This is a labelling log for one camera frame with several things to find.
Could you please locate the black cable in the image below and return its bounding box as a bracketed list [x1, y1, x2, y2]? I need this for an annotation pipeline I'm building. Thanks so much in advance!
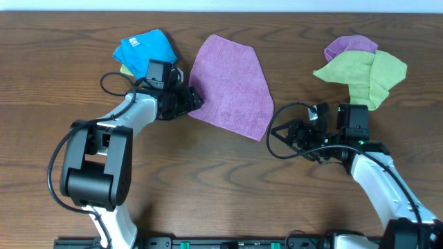
[265, 102, 425, 249]
[46, 71, 146, 249]

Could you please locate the purple microfiber cloth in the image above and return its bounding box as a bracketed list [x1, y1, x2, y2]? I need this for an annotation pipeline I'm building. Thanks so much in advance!
[189, 35, 274, 141]

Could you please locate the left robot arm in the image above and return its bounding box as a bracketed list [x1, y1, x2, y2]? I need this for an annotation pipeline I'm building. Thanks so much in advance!
[60, 86, 203, 248]

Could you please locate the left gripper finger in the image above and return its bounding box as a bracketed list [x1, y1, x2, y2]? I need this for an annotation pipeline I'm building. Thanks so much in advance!
[189, 86, 204, 111]
[161, 111, 189, 121]

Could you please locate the green crumpled cloth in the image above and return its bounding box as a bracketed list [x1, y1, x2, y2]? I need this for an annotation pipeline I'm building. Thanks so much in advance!
[313, 50, 407, 111]

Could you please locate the green folded cloth under blue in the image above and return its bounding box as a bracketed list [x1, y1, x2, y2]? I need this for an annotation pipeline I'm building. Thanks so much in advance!
[120, 64, 134, 77]

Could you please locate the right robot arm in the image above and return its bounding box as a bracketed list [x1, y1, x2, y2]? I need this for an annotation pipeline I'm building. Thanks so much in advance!
[266, 118, 442, 248]

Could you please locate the left black cable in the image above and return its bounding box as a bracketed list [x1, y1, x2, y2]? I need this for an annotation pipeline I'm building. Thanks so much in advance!
[46, 71, 146, 249]

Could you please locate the right black cable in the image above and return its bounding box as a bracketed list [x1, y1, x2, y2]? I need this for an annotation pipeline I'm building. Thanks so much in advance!
[265, 102, 425, 249]

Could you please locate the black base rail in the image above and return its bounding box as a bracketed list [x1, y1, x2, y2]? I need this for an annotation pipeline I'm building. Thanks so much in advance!
[53, 235, 381, 249]

